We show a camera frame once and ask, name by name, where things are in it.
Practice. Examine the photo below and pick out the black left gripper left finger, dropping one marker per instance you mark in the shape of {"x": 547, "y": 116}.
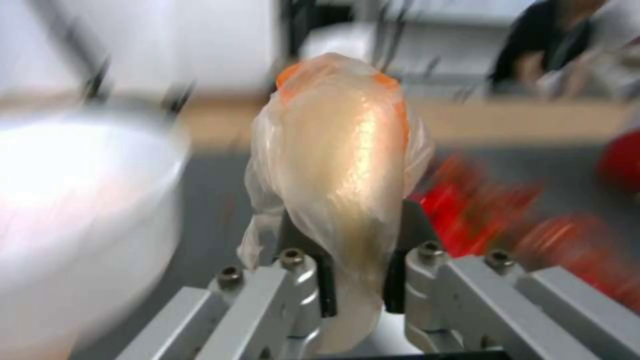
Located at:
{"x": 280, "y": 300}

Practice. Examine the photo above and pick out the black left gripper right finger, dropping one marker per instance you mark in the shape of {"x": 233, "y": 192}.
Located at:
{"x": 450, "y": 296}

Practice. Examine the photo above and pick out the translucent plastic delivery bag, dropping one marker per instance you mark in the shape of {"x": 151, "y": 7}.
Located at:
{"x": 335, "y": 157}

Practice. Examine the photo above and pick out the white background box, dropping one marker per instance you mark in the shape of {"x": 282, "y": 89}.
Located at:
{"x": 340, "y": 41}

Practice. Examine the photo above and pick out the red printed packet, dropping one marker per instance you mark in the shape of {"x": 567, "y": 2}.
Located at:
{"x": 475, "y": 202}

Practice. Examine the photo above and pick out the red round object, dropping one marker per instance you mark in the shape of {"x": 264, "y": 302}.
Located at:
{"x": 622, "y": 157}

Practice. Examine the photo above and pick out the person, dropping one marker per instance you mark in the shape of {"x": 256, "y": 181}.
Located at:
{"x": 560, "y": 41}

